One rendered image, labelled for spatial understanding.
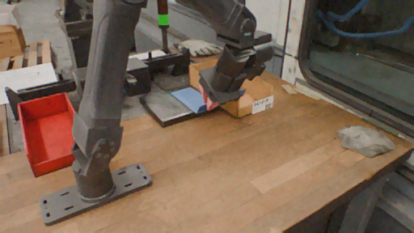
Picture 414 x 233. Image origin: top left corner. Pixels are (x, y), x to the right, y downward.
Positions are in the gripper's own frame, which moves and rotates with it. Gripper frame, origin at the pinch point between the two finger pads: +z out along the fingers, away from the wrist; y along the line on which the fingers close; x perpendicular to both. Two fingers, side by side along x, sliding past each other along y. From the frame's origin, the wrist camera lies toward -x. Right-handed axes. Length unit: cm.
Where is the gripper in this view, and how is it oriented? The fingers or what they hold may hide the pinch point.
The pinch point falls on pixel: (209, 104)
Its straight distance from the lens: 78.4
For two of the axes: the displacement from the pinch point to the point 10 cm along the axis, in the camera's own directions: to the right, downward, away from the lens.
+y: -5.0, -7.9, 3.6
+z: -2.9, 5.4, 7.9
